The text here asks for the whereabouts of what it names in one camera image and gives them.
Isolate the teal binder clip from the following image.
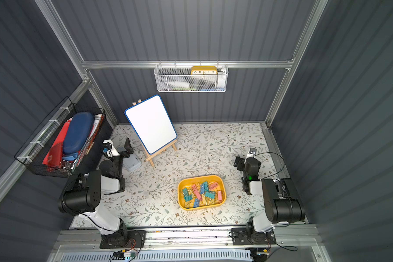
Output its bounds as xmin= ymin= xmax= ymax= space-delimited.
xmin=202 ymin=181 xmax=209 ymax=193
xmin=181 ymin=188 xmax=190 ymax=201
xmin=205 ymin=191 xmax=216 ymax=199
xmin=184 ymin=195 xmax=193 ymax=202

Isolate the yellow binder clip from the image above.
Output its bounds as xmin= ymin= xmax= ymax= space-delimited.
xmin=184 ymin=199 xmax=194 ymax=209
xmin=202 ymin=196 xmax=208 ymax=206
xmin=209 ymin=199 xmax=219 ymax=206

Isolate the yellow plastic storage tray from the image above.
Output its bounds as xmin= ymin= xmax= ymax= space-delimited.
xmin=178 ymin=175 xmax=227 ymax=211

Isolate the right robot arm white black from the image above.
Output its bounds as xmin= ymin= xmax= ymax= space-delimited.
xmin=234 ymin=156 xmax=306 ymax=235

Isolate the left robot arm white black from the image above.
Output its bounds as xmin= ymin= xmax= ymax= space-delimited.
xmin=59 ymin=138 xmax=134 ymax=238

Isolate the translucent small plastic box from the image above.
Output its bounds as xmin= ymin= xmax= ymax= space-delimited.
xmin=123 ymin=155 xmax=142 ymax=172

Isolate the blue oval case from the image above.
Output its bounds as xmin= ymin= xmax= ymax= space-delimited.
xmin=63 ymin=112 xmax=95 ymax=155

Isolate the red folder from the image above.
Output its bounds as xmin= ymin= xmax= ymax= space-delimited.
xmin=42 ymin=119 xmax=72 ymax=168

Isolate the yellow clock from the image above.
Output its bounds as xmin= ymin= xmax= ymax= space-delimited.
xmin=191 ymin=65 xmax=218 ymax=76

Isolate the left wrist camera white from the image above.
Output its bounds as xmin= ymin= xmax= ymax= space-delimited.
xmin=102 ymin=143 xmax=120 ymax=159

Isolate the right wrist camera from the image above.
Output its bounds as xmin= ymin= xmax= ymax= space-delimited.
xmin=246 ymin=147 xmax=257 ymax=158

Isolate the small whiteboard blue frame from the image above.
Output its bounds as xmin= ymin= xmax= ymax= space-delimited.
xmin=124 ymin=94 xmax=179 ymax=156

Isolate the black wire side basket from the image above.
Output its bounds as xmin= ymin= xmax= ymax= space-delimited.
xmin=15 ymin=100 xmax=112 ymax=178

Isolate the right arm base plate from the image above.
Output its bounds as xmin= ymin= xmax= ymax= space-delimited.
xmin=228 ymin=227 xmax=276 ymax=246

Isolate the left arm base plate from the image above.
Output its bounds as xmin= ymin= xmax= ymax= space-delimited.
xmin=99 ymin=229 xmax=146 ymax=249

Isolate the white wire wall basket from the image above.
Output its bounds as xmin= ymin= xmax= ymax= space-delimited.
xmin=154 ymin=64 xmax=229 ymax=93

